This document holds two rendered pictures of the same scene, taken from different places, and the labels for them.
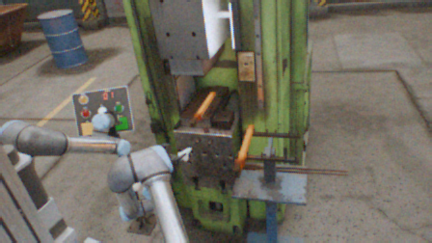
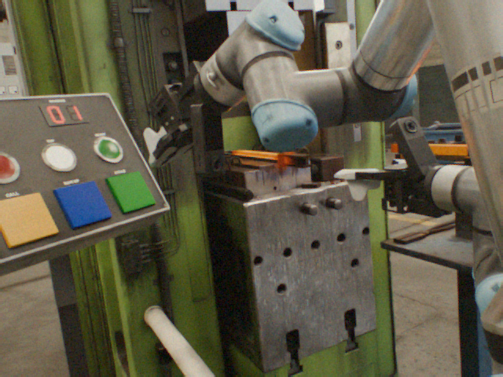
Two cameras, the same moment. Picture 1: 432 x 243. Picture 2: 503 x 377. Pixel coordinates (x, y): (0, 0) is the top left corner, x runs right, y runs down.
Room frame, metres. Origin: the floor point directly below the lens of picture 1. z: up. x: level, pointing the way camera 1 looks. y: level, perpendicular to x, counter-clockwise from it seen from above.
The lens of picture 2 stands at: (1.02, 1.07, 1.15)
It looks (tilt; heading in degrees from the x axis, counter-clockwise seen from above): 11 degrees down; 312
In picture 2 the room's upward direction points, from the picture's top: 6 degrees counter-clockwise
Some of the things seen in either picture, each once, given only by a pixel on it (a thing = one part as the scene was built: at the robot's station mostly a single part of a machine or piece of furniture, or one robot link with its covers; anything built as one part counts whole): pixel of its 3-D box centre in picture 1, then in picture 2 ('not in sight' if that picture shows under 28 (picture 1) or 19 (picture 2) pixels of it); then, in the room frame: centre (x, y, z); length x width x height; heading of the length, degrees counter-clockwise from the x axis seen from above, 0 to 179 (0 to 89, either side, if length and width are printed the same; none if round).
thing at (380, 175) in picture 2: not in sight; (380, 173); (1.41, 0.29, 1.00); 0.09 x 0.05 x 0.02; 15
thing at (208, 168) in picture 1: (218, 137); (266, 247); (1.96, 0.01, 0.69); 0.56 x 0.38 x 0.45; 159
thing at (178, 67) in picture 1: (199, 53); (230, 45); (1.97, 0.07, 1.32); 0.42 x 0.20 x 0.10; 159
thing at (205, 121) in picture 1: (205, 104); (244, 169); (1.97, 0.07, 0.96); 0.42 x 0.20 x 0.09; 159
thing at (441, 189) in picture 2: not in sight; (457, 188); (1.27, 0.31, 0.98); 0.08 x 0.05 x 0.08; 69
